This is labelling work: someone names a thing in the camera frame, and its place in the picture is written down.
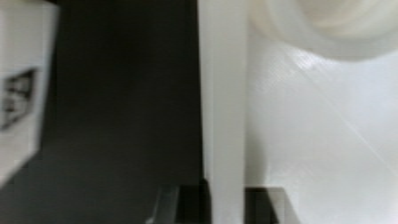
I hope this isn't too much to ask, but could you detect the white square table top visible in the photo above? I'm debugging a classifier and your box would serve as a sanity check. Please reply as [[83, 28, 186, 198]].
[[200, 0, 398, 224]]

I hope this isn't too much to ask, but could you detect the white leg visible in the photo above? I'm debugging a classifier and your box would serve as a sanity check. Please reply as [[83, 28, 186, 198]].
[[0, 0, 59, 187]]

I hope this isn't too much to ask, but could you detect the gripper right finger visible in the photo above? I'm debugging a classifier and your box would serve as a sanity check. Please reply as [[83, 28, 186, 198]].
[[246, 187, 303, 224]]

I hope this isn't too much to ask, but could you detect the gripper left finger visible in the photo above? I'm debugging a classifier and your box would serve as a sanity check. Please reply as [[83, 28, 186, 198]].
[[146, 184, 212, 224]]

